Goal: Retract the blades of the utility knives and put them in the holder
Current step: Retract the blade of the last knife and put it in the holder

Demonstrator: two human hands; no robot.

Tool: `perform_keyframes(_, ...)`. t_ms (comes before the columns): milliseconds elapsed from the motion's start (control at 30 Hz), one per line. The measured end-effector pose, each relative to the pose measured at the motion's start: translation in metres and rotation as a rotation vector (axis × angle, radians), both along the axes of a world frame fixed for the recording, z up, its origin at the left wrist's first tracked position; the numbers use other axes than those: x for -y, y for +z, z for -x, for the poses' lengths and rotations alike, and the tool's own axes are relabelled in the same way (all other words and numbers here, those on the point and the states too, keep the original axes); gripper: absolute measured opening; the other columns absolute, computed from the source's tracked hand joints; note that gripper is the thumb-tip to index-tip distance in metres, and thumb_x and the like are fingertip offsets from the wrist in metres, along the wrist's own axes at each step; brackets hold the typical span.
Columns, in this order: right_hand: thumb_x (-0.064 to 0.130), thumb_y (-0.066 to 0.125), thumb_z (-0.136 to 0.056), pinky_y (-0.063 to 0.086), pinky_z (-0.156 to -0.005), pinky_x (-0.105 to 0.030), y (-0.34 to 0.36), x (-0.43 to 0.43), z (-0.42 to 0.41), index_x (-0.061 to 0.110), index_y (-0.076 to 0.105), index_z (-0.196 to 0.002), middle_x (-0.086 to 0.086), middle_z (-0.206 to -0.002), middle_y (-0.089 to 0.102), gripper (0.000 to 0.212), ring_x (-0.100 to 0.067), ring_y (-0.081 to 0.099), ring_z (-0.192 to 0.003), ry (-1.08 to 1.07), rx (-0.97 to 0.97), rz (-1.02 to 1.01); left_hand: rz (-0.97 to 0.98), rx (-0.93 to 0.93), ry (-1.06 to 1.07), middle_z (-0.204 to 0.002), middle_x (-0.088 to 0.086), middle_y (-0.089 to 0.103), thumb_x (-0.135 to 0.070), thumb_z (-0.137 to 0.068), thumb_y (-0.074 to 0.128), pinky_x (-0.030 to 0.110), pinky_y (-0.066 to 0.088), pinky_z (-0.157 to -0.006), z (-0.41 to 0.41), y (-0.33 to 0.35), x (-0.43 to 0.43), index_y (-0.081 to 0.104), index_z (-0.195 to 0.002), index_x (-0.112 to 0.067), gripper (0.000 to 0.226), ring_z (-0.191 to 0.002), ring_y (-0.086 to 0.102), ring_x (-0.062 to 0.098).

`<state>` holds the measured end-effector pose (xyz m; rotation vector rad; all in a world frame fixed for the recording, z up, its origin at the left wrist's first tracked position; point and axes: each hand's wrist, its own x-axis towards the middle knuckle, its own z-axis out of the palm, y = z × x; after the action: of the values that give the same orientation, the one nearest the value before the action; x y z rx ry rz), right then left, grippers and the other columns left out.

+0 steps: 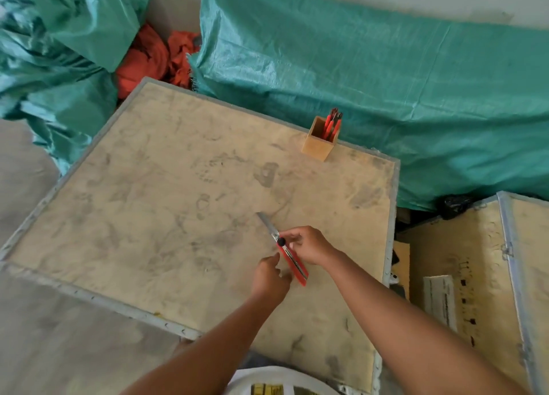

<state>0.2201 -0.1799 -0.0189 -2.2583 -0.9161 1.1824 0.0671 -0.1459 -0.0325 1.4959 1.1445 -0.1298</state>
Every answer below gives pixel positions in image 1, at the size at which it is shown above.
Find person's right hand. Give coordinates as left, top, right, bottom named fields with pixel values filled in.
left=279, top=226, right=341, bottom=267

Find person's left hand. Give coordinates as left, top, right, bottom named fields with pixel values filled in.
left=250, top=253, right=293, bottom=305

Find red utility knife extended blade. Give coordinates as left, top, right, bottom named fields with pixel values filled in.
left=256, top=212, right=309, bottom=287

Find person's left forearm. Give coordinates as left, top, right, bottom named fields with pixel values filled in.
left=120, top=293, right=287, bottom=395

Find person's right forearm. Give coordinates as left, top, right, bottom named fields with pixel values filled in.
left=319, top=251, right=532, bottom=395

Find cardboard piece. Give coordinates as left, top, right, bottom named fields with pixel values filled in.
left=390, top=240, right=411, bottom=301

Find wooden square pen holder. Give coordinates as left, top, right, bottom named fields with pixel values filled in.
left=301, top=116, right=341, bottom=162

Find large plywood crate metal edges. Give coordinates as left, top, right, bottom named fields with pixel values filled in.
left=0, top=77, right=401, bottom=394

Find person's white printed shirt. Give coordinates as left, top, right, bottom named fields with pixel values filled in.
left=224, top=366, right=341, bottom=395

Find white paper label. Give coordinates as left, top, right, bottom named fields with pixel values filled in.
left=423, top=275, right=458, bottom=334

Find black plastic bag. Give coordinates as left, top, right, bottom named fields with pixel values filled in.
left=437, top=194, right=475, bottom=220

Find large green woven tarp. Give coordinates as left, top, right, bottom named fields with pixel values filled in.
left=187, top=0, right=549, bottom=213

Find open plywood crate metal edges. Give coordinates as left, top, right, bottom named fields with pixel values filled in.
left=394, top=190, right=549, bottom=395

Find orange cloth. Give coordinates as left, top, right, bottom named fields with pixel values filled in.
left=115, top=23, right=202, bottom=101

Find crumpled green woven tarp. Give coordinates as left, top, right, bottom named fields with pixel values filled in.
left=0, top=0, right=152, bottom=177

